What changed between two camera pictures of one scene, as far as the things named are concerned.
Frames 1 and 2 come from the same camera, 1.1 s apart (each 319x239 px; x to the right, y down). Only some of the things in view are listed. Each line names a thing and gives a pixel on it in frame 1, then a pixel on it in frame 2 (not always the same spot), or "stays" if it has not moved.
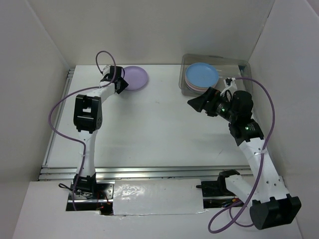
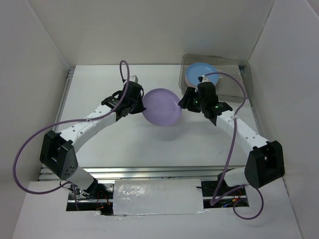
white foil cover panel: (134, 197) stays
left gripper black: (124, 85) to (141, 108)
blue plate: (202, 74) stays
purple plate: (136, 77) to (162, 107)
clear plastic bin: (235, 74) stays
